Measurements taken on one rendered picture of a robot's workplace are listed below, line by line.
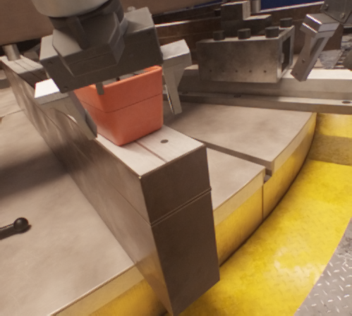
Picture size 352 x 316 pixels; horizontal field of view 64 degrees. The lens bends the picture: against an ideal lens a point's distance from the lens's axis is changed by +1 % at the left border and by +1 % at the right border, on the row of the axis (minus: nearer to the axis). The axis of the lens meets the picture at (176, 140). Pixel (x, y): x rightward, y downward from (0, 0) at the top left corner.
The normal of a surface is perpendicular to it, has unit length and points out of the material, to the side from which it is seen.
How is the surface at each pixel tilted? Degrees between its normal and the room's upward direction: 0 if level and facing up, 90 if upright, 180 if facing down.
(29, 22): 90
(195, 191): 90
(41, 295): 0
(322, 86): 72
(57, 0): 114
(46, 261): 0
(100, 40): 25
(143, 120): 97
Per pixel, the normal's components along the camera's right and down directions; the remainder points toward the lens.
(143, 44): 0.23, 0.75
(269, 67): -0.52, 0.46
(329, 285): -0.14, -0.88
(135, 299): 0.55, 0.32
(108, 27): -0.17, -0.60
